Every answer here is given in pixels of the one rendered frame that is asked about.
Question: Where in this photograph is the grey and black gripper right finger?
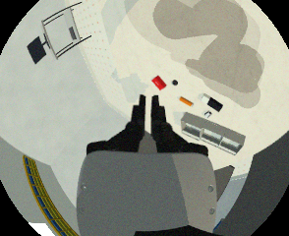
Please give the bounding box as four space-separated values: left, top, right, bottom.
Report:
150 95 208 156

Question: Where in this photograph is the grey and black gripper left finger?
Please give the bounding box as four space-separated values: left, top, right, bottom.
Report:
87 94 145 155

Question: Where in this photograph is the grey rack of bins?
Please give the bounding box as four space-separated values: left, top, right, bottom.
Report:
180 112 246 155

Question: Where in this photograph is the red rectangular block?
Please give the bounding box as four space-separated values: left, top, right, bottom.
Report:
152 76 166 90

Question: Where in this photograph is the orange cylinder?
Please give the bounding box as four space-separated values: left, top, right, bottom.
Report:
179 96 193 107

